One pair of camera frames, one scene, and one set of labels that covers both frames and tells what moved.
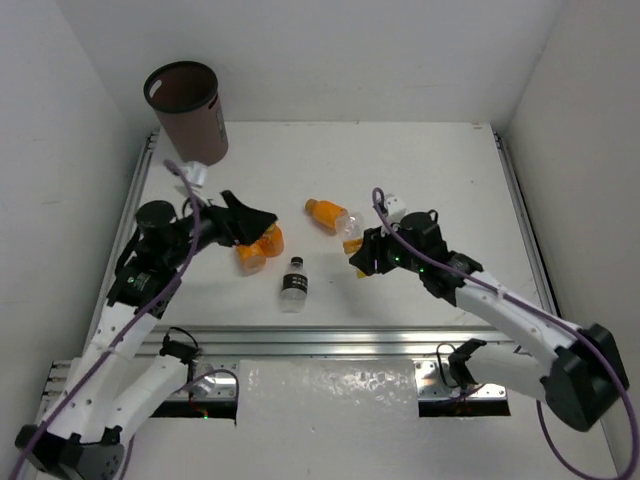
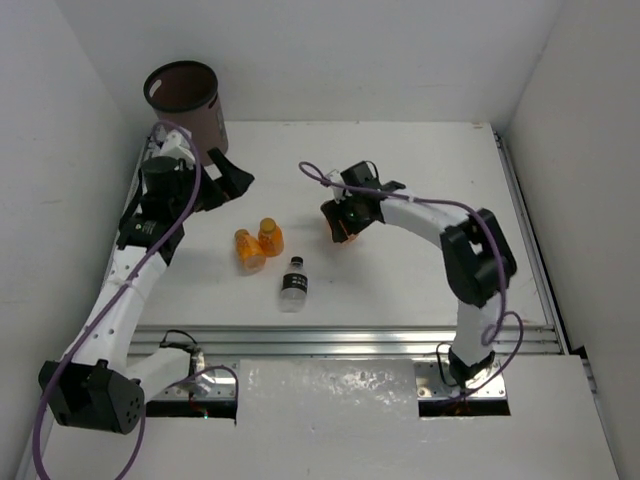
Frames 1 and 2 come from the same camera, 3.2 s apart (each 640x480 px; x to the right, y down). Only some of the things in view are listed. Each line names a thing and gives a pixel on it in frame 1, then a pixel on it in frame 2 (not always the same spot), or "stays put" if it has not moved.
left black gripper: (231, 225) to (215, 185)
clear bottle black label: (294, 294) stays put
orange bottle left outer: (251, 258) stays put
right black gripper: (374, 239) to (335, 213)
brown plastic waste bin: (183, 97) stays put
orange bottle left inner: (272, 243) stays put
